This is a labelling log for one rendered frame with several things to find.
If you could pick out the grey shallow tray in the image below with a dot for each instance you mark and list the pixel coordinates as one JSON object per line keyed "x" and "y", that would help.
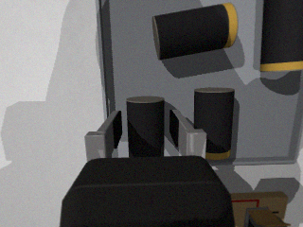
{"x": 268, "y": 106}

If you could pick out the black battery with gold end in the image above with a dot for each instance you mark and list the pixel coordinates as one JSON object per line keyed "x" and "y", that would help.
{"x": 251, "y": 222}
{"x": 195, "y": 31}
{"x": 213, "y": 112}
{"x": 282, "y": 36}
{"x": 146, "y": 126}

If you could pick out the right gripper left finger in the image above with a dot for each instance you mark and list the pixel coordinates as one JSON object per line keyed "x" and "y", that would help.
{"x": 101, "y": 143}

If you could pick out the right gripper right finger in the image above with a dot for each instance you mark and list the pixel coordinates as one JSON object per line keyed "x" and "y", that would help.
{"x": 190, "y": 141}

